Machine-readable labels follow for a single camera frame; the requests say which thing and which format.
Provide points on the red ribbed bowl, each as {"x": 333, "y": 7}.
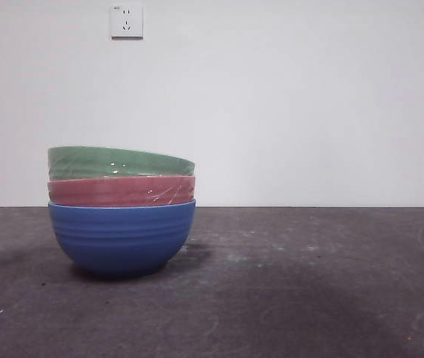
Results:
{"x": 115, "y": 192}

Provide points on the green ribbed bowl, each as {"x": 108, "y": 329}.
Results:
{"x": 115, "y": 162}

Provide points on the blue ribbed bowl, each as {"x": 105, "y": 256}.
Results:
{"x": 122, "y": 238}

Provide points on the white wall socket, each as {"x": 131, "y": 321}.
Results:
{"x": 127, "y": 20}

